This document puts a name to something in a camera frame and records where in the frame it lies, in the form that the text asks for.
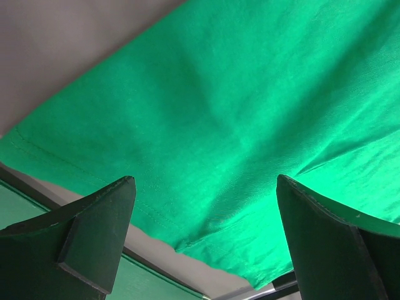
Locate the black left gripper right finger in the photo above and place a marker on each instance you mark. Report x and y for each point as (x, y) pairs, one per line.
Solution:
(337, 252)

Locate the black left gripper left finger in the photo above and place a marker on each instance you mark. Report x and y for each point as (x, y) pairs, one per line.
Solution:
(69, 253)

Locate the green t shirt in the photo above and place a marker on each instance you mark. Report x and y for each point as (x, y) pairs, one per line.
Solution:
(210, 105)

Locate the green folding board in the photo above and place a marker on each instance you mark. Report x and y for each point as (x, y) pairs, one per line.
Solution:
(133, 280)

